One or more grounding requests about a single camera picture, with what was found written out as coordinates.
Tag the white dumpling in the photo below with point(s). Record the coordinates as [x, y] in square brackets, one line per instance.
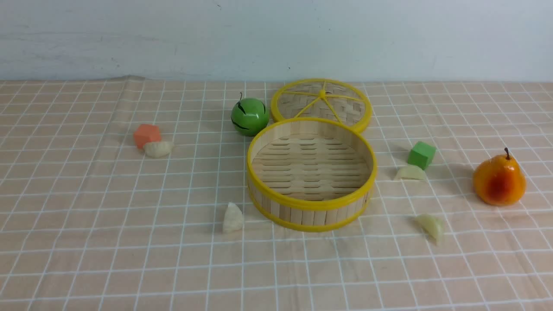
[233, 219]
[432, 225]
[158, 149]
[411, 172]

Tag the orange foam cube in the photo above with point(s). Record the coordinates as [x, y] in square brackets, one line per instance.
[146, 133]

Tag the bamboo steamer tray yellow rim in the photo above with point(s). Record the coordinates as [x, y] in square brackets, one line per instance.
[310, 174]

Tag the bamboo steamer lid yellow rim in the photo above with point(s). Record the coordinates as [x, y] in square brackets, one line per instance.
[323, 98]

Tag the green toy watermelon ball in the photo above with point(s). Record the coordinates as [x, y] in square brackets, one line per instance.
[249, 116]

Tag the green foam cube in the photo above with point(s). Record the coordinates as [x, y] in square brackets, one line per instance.
[421, 155]

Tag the beige checkered tablecloth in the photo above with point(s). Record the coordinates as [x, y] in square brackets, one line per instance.
[90, 223]

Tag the orange yellow toy pear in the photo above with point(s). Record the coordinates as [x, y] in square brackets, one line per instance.
[499, 181]

